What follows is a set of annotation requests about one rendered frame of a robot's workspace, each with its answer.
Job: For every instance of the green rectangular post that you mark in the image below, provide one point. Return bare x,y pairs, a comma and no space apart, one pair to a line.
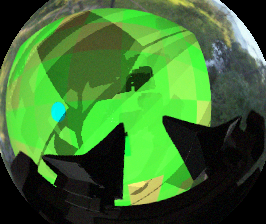
127,150

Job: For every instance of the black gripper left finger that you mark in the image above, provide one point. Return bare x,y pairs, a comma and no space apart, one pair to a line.
102,165

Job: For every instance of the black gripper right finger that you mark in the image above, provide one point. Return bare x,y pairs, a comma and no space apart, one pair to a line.
197,144

